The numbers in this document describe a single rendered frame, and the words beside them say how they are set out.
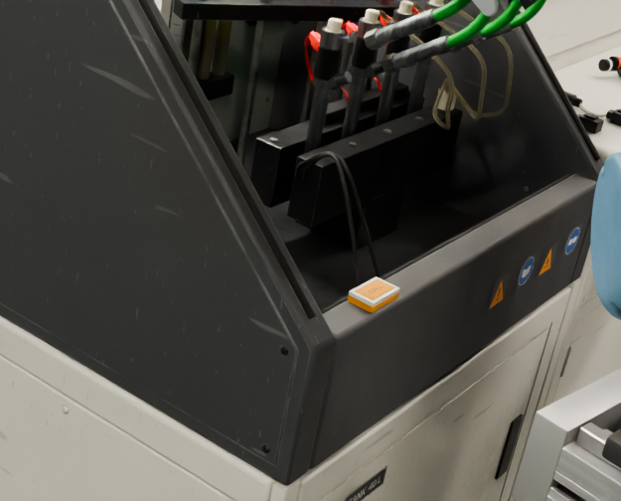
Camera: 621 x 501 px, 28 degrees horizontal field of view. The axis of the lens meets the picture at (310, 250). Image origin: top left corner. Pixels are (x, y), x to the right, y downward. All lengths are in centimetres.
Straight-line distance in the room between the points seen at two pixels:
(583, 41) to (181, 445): 109
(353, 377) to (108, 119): 35
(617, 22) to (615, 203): 139
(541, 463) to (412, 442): 42
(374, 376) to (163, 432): 23
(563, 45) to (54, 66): 100
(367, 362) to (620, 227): 47
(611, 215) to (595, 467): 26
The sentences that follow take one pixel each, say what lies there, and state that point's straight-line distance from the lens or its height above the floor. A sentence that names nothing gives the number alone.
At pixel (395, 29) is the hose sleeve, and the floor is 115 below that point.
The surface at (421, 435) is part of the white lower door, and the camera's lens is 149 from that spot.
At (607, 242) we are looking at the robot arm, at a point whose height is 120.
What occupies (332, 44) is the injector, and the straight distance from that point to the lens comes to 147.
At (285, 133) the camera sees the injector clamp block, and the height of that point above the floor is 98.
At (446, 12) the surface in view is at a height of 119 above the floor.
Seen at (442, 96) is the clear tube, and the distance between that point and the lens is 172.
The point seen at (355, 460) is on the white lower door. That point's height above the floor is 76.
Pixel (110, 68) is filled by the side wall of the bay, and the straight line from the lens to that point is 122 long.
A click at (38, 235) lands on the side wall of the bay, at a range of 136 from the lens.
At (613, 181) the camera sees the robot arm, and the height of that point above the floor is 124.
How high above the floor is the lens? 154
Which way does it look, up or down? 26 degrees down
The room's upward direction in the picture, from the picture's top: 11 degrees clockwise
